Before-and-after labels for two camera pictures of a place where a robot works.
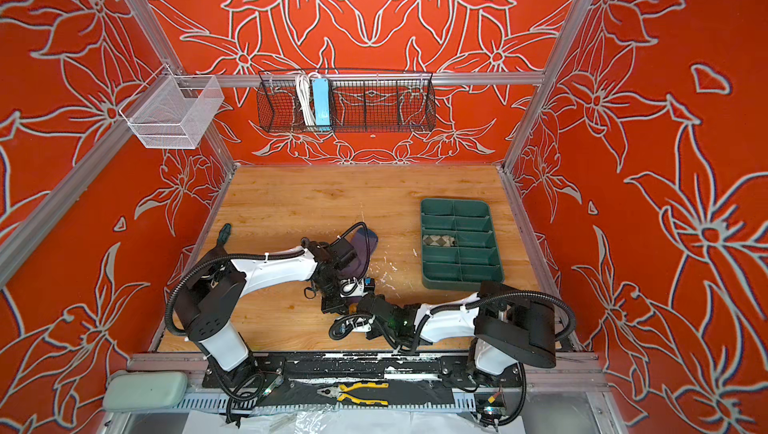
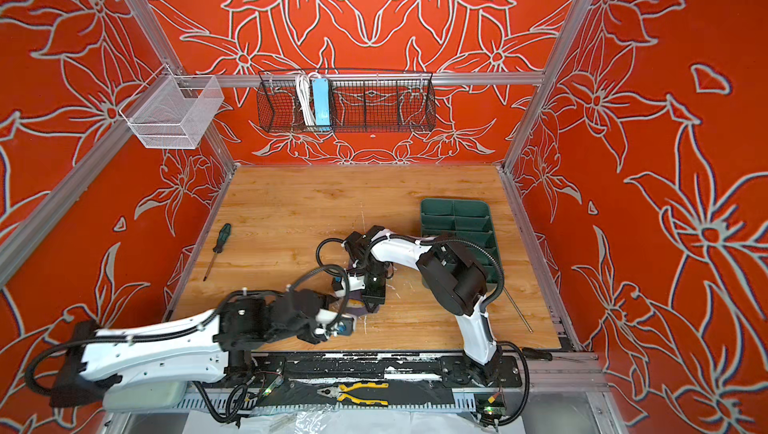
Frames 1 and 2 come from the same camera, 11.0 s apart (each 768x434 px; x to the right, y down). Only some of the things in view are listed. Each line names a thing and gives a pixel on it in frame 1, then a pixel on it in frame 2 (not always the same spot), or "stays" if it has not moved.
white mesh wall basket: x=172 y=111 stays
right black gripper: x=370 y=335 → x=372 y=299
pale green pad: x=143 y=389 stays
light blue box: x=321 y=102 stays
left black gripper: x=341 y=303 → x=313 y=333
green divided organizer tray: x=474 y=259 stays
